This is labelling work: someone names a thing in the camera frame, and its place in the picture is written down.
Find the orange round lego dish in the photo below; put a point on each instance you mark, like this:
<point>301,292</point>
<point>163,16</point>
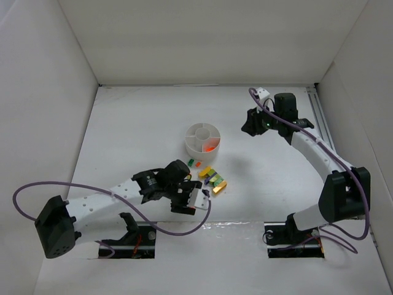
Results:
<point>210,149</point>

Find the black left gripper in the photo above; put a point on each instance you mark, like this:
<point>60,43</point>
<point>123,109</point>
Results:
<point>186,198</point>

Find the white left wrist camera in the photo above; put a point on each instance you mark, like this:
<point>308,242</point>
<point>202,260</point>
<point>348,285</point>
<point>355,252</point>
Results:
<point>198,199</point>

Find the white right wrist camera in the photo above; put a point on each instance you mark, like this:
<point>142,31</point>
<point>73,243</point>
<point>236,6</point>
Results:
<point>259,95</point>

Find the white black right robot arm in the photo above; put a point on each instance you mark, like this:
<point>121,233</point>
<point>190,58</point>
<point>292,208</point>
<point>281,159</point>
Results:
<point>303,226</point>

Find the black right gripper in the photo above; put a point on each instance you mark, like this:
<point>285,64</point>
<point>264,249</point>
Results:
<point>255,121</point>

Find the aluminium side rail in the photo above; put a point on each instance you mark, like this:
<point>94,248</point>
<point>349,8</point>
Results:
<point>322,123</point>

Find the white round divided container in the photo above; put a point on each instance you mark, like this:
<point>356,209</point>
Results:
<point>198,138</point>

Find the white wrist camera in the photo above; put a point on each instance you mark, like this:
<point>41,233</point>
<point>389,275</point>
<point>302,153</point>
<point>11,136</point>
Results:
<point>198,199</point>
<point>259,95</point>

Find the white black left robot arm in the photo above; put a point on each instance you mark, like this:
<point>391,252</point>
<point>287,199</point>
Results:
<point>63,224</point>

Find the multicolour stacked lego assembly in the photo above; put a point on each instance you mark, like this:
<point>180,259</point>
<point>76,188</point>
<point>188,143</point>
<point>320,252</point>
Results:
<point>212,179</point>

